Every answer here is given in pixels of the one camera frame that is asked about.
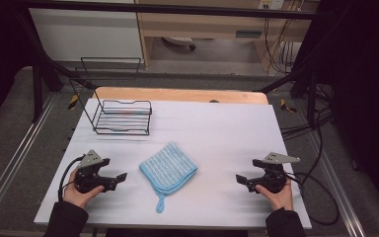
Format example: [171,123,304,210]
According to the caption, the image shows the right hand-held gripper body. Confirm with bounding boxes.
[256,151,301,195]

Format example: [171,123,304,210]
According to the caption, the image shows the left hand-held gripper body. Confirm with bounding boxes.
[74,149,108,195]

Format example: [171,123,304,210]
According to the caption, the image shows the person's right hand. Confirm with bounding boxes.
[255,179,294,212]

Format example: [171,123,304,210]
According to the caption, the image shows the person's left hand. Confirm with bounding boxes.
[62,167,106,209]

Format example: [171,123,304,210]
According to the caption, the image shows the white table mat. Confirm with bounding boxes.
[34,98,313,231]

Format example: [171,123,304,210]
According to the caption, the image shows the blue striped towel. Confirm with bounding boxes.
[138,141,199,214]

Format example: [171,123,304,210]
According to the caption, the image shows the yellow black tape piece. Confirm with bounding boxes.
[279,98,298,114]
[67,93,80,111]

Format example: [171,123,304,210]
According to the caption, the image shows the black metal stand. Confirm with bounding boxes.
[258,58,320,130]
[14,8,97,123]

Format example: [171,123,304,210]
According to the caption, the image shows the white cabinet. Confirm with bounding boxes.
[29,7,145,62]

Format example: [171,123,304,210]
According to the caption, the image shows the black curtain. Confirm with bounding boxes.
[319,0,379,211]
[0,0,34,132]

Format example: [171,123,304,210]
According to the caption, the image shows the office chair base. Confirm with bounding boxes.
[161,36,197,51]

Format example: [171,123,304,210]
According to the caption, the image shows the light wooden desk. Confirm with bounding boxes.
[134,0,321,72]

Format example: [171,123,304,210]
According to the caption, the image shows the white power strip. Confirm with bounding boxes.
[258,0,285,11]

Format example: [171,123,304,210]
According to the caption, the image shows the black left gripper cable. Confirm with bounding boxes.
[57,155,85,202]

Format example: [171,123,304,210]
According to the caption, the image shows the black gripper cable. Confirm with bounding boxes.
[57,155,85,202]
[285,172,341,227]

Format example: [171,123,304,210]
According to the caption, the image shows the black wire rack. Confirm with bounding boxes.
[68,56,153,136]

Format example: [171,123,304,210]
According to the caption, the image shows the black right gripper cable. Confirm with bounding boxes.
[285,172,341,227]

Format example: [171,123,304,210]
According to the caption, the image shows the bundle of black floor cables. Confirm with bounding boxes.
[279,83,335,141]

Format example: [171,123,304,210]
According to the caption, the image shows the aluminium rail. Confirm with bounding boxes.
[305,129,367,237]
[0,92,60,225]

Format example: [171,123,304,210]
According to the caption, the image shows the hanging black cables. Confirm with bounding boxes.
[263,9,305,75]

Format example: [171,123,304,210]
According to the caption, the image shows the black metal frame bar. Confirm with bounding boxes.
[19,0,337,21]

